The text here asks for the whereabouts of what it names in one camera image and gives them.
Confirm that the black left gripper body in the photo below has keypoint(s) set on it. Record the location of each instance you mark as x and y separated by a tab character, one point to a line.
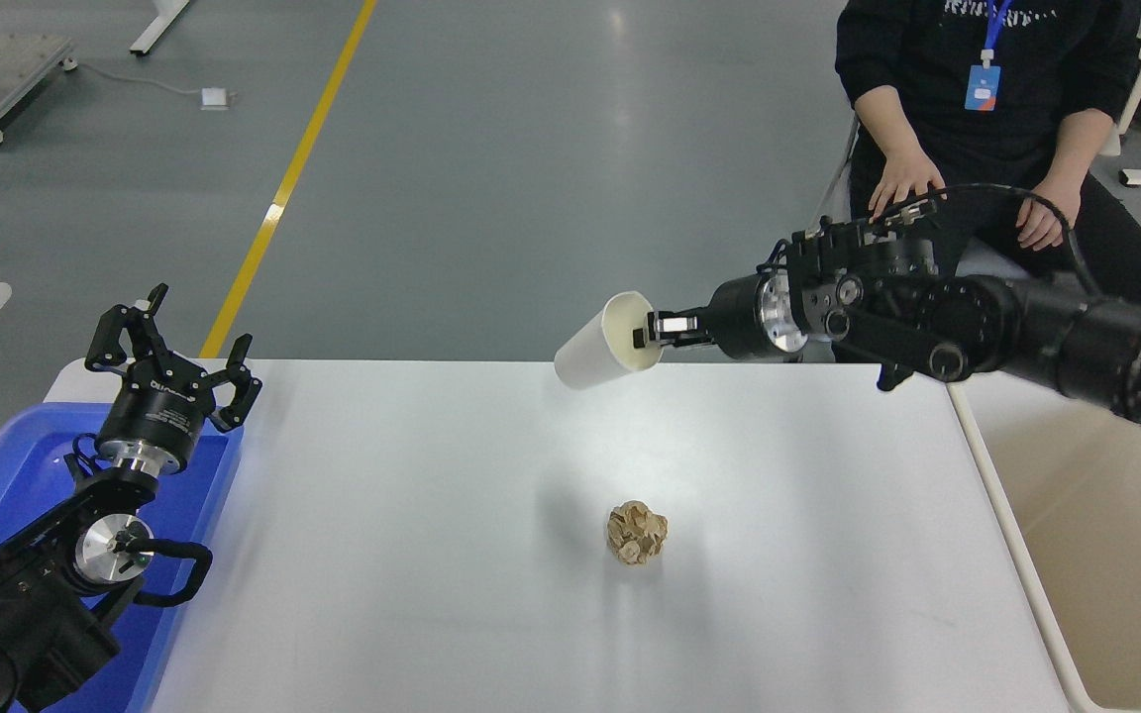
159	411

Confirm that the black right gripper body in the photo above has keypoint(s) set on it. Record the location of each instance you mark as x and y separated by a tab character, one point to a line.
739	319

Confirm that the white paper cup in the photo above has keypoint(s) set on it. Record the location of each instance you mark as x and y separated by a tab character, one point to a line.
590	352

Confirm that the tan paper ball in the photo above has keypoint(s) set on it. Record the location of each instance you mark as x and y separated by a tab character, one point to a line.
637	535

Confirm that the person's right forearm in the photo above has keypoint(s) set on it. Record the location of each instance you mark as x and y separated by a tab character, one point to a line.
885	119

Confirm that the person's left forearm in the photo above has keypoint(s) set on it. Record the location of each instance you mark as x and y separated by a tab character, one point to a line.
1081	144

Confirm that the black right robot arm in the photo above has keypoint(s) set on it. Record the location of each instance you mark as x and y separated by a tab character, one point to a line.
1076	327

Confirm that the person's right hand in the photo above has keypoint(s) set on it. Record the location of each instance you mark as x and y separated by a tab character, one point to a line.
905	183

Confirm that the person's left hand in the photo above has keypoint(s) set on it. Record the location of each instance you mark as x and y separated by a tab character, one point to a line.
1046	213

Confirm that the blue plastic tray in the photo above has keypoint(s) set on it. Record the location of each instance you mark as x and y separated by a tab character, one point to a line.
16	465

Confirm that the grey office chair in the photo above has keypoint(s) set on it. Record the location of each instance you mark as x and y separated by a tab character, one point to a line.
986	262

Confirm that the white power adapter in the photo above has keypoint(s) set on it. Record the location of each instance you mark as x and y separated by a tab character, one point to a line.
216	97

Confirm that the grey wheeled metal platform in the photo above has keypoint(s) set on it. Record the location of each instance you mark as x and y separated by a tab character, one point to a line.
6	69

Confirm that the white table leg foot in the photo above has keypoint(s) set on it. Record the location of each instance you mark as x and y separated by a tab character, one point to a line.
159	25

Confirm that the large pale plastic bin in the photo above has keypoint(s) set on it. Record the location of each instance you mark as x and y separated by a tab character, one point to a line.
1076	555

